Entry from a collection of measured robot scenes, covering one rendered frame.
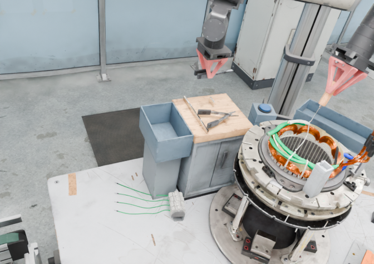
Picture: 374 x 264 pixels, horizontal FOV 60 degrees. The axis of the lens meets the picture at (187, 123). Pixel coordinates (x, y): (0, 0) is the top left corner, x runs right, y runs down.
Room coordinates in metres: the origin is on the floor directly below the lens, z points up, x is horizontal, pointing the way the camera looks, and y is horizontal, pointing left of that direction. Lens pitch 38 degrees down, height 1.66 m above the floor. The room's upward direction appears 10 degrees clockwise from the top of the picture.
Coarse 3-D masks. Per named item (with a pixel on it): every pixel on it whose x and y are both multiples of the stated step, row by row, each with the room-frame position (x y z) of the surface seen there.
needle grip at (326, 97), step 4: (332, 84) 0.67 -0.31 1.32; (324, 92) 0.67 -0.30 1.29; (332, 92) 0.67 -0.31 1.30; (324, 96) 0.66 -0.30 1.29; (328, 96) 0.66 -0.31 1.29; (320, 100) 0.66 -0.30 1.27; (324, 100) 0.66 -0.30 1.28; (328, 100) 0.66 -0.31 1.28; (320, 104) 0.66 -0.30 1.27; (324, 104) 0.66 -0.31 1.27
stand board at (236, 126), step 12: (204, 96) 0.92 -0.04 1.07; (216, 96) 0.93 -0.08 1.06; (228, 96) 0.95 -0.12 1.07; (180, 108) 0.83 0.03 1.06; (204, 108) 0.85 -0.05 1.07; (216, 108) 0.86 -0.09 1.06; (228, 108) 0.88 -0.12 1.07; (192, 120) 0.78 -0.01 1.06; (204, 120) 0.79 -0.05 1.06; (228, 120) 0.81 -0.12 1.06; (240, 120) 0.82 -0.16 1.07; (192, 132) 0.72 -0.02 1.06; (204, 132) 0.73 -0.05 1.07; (216, 132) 0.74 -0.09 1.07; (228, 132) 0.75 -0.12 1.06; (240, 132) 0.78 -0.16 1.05
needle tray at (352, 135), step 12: (300, 108) 0.96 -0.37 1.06; (312, 108) 1.01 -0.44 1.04; (324, 108) 0.99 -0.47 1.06; (312, 120) 0.91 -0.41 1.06; (324, 120) 0.96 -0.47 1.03; (336, 120) 0.96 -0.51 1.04; (348, 120) 0.94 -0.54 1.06; (336, 132) 0.86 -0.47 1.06; (348, 132) 0.92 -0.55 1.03; (360, 132) 0.91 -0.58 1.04; (348, 144) 0.83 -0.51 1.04; (360, 144) 0.81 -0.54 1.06
